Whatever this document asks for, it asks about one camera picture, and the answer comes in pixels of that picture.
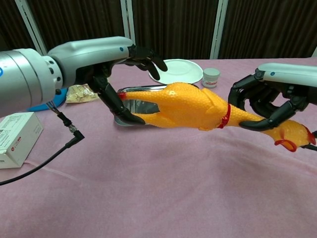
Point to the round white plate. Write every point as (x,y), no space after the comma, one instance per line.
(180,69)

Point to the white metal frame post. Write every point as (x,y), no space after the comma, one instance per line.
(219,24)
(31,24)
(126,19)

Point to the white cardboard box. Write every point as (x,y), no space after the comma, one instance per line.
(18,138)

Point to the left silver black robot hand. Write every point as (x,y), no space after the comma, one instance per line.
(94,54)

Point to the clear snack packet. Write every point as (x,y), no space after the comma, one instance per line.
(79,94)

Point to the rectangular metal tray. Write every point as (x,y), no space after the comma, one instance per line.
(146,105)

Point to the black curtain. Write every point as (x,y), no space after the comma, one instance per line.
(173,24)

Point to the blue pump detergent bottle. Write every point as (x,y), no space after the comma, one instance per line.
(59,99)

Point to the small white jar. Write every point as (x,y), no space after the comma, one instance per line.
(211,78)

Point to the pink tablecloth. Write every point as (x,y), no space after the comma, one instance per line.
(148,186)

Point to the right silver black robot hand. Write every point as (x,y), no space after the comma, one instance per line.
(287,74)

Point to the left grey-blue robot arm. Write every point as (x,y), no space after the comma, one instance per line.
(22,79)

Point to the yellow rubber chicken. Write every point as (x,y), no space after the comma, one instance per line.
(188,106)

